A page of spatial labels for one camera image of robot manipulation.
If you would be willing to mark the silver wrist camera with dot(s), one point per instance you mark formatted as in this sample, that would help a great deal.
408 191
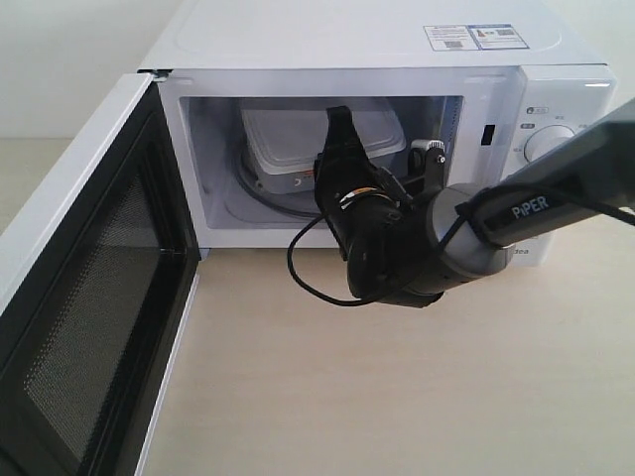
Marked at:
426 157

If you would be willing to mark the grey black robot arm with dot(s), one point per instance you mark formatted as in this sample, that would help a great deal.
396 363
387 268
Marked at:
409 248

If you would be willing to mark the white upper control knob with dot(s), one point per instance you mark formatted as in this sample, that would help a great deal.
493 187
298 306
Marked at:
545 140

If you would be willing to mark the white plastic lidded container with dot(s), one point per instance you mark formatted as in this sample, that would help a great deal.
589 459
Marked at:
285 135

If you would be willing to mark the blue white warning sticker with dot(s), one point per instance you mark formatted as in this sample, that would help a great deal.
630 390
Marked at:
483 37

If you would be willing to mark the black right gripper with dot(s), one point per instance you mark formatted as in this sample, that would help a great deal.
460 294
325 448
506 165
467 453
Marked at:
360 202

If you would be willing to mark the white microwave oven body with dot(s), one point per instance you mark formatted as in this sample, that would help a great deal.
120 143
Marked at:
484 105

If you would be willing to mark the glass turntable plate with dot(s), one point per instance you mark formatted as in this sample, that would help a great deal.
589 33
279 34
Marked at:
297 204

